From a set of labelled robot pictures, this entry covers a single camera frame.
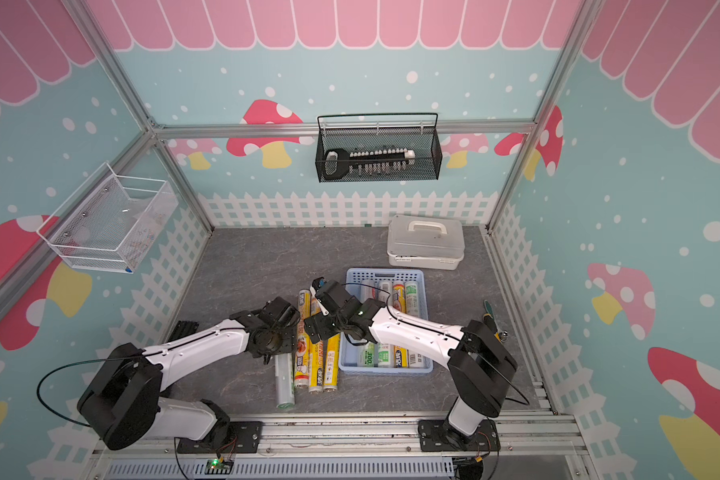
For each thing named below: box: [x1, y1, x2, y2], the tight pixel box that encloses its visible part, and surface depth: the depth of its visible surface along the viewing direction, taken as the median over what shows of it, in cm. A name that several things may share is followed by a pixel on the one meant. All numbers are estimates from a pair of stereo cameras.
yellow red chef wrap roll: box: [323, 333, 341, 390], surface depth 84 cm
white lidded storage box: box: [387, 215, 465, 270], surface depth 105 cm
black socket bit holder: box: [323, 147, 416, 180], surface depth 91 cm
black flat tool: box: [168, 320, 199, 342], surface depth 94 cm
